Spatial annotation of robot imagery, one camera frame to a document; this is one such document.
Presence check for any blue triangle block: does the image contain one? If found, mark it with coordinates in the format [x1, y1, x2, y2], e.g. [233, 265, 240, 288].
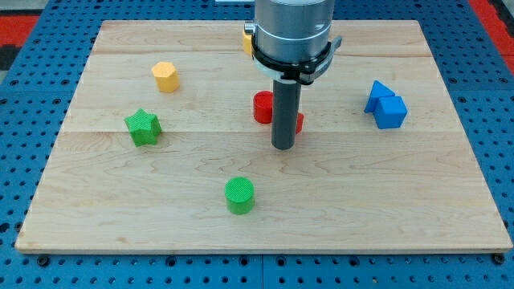
[364, 80, 395, 113]

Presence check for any yellow block behind arm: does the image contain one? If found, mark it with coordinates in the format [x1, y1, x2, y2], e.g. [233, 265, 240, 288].
[242, 31, 252, 56]

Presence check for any wooden board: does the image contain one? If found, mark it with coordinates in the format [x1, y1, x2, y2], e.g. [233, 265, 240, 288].
[15, 20, 512, 254]

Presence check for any red cylinder block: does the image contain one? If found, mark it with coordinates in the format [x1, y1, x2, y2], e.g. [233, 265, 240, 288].
[253, 91, 273, 124]

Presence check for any green star block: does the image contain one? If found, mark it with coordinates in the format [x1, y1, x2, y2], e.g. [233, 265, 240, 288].
[124, 108, 161, 147]

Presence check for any yellow hexagon block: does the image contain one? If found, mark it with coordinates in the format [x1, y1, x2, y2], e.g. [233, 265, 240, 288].
[152, 62, 180, 93]

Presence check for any red block behind rod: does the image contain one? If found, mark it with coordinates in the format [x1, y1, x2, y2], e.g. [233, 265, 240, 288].
[296, 112, 304, 134]

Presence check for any green cylinder block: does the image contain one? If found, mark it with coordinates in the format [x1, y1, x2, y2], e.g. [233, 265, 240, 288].
[225, 177, 255, 215]

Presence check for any blue cube block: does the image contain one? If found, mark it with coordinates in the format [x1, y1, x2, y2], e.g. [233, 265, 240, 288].
[373, 96, 408, 129]

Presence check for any black clamp ring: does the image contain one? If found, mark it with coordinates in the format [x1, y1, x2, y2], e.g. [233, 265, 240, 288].
[243, 22, 344, 86]

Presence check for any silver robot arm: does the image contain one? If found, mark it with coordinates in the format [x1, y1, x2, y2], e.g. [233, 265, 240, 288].
[253, 0, 335, 63]

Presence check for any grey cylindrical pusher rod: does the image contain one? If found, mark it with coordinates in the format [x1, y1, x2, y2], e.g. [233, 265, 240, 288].
[271, 80, 301, 150]

